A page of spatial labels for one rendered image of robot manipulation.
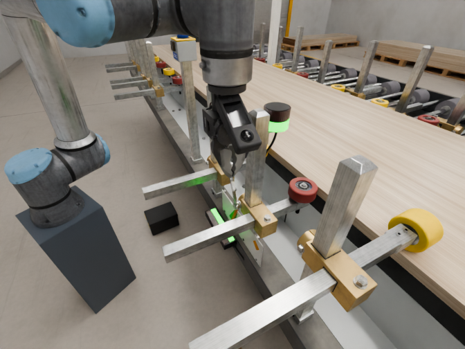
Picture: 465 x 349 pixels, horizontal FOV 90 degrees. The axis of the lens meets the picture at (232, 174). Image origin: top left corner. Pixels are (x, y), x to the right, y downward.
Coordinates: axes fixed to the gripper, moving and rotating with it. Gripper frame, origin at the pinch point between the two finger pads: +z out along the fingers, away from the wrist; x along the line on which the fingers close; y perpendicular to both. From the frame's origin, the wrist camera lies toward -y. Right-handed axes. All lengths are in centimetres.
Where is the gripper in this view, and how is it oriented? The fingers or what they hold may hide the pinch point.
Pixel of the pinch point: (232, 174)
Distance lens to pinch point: 53.5
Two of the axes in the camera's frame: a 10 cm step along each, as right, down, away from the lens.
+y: -4.5, -5.4, 7.1
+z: 0.0, 7.9, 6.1
